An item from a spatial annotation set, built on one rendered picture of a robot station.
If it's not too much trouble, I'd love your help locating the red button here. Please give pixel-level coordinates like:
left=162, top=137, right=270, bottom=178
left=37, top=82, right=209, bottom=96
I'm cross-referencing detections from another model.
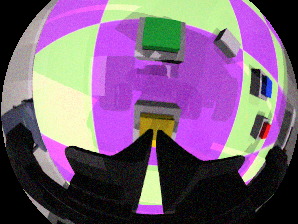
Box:
left=250, top=115, right=271, bottom=140

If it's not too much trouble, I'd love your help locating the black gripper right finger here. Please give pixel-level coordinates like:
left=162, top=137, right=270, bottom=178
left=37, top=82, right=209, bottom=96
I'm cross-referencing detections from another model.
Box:
left=156, top=129, right=245, bottom=214

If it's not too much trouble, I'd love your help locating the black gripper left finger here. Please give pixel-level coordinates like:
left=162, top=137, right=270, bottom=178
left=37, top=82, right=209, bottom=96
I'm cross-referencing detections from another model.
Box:
left=64, top=128, right=153, bottom=213

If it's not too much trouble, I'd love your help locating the yellow button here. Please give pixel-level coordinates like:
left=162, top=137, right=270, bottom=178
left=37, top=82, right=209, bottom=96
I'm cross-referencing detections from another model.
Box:
left=132, top=100, right=182, bottom=147

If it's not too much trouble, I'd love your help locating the green button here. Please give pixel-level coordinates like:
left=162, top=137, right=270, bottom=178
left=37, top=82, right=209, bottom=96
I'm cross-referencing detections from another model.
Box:
left=134, top=16, right=186, bottom=64

